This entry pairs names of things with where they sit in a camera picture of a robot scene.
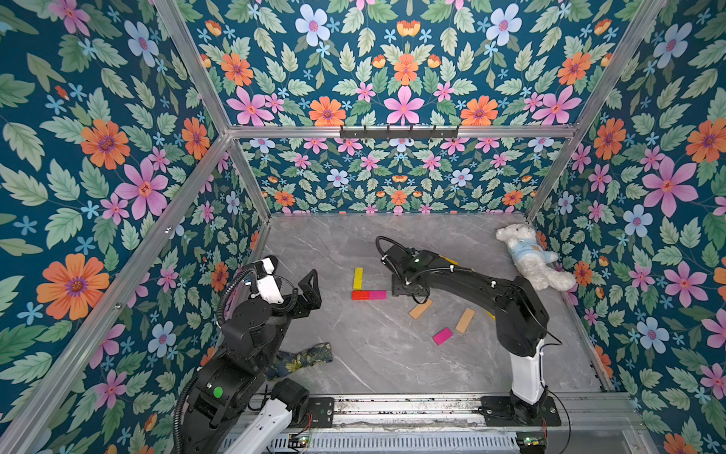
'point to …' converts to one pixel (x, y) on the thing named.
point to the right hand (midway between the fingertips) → (409, 284)
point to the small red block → (360, 295)
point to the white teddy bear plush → (534, 259)
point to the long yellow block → (358, 278)
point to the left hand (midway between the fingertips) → (305, 276)
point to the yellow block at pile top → (450, 260)
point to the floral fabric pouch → (282, 363)
